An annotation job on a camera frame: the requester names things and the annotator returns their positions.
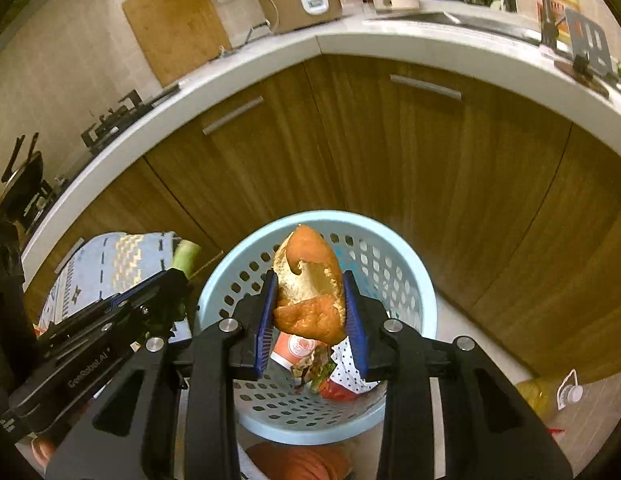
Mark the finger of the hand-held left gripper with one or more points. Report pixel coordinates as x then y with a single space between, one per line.
140 290
110 330

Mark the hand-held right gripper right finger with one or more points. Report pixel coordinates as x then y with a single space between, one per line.
355 335

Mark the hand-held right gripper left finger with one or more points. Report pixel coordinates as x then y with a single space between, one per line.
266 335

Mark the orange paper cup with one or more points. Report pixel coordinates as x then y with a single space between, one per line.
295 347

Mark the polka dot paper wrapper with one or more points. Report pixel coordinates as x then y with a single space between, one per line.
348 370

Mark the brown bread bun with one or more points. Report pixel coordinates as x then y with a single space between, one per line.
310 270

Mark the light blue plastic basket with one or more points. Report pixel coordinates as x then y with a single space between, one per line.
310 432

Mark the patterned blue tablecloth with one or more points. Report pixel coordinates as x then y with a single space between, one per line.
100 265

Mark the orange plastic object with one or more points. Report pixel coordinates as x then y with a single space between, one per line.
295 462

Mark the black wok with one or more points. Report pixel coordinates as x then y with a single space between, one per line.
23 180

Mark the black gas stove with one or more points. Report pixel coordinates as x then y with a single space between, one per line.
110 127

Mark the wooden kitchen cabinet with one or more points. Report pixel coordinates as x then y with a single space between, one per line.
390 160

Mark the yellow cooking oil bottle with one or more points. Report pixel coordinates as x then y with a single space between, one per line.
540 392

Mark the wooden cutting board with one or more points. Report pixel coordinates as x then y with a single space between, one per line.
175 25

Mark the white kitchen countertop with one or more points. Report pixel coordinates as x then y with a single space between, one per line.
340 42

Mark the steel kitchen sink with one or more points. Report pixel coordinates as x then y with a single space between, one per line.
440 19

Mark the black spatula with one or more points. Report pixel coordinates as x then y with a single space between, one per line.
588 40

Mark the metal sink faucet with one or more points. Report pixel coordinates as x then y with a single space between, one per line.
545 5

